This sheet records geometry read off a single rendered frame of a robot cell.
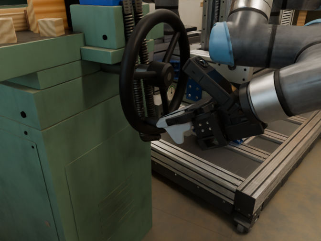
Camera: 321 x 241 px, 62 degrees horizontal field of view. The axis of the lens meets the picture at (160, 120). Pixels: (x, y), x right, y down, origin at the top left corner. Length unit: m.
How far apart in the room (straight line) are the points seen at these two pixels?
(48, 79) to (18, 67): 0.07
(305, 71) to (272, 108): 0.07
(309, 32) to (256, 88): 0.13
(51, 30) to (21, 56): 0.10
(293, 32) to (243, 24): 0.08
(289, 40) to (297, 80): 0.10
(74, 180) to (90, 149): 0.09
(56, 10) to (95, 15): 0.12
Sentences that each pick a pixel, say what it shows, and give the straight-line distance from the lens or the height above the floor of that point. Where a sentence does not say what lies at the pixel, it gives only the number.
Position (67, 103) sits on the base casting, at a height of 0.75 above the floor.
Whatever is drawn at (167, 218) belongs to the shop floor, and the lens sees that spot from 1.37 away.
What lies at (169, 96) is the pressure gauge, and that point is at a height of 0.65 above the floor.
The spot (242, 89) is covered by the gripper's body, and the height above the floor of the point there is 0.85.
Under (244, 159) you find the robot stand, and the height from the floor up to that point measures 0.21.
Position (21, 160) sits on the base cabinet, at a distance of 0.79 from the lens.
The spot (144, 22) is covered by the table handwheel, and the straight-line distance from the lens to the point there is 0.56.
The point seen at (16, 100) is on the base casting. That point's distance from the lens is 0.68.
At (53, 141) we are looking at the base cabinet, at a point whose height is 0.67.
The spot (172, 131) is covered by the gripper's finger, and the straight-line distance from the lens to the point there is 0.53.
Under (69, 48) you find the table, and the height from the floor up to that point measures 0.87.
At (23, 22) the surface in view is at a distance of 0.78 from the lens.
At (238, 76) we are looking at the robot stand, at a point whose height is 0.71.
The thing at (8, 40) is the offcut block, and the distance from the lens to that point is 0.60.
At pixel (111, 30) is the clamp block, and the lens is 0.63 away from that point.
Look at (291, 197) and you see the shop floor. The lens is 1.63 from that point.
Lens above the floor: 0.99
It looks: 26 degrees down
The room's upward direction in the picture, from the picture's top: straight up
